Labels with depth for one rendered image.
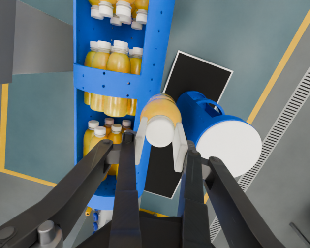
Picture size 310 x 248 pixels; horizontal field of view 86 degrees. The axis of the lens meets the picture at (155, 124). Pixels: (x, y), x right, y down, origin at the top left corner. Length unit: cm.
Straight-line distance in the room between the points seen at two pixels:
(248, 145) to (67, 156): 190
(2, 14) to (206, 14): 143
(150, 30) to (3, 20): 53
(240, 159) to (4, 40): 102
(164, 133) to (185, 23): 155
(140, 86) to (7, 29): 54
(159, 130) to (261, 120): 187
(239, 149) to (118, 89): 56
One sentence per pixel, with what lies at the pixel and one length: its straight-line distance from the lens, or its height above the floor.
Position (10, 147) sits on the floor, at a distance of 255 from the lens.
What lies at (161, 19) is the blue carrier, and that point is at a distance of 51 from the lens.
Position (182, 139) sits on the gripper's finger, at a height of 152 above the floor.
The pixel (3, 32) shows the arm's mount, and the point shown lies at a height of 105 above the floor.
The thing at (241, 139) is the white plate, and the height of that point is 104.
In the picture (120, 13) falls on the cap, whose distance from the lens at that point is 52.
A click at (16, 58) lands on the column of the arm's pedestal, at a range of 98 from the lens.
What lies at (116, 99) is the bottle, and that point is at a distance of 50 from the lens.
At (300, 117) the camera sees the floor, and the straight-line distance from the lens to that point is 228.
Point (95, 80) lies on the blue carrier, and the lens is 47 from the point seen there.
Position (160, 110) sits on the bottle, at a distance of 24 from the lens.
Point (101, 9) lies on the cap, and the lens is 58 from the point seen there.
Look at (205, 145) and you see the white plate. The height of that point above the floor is 104.
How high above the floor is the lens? 167
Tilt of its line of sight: 71 degrees down
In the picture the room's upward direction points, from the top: 175 degrees counter-clockwise
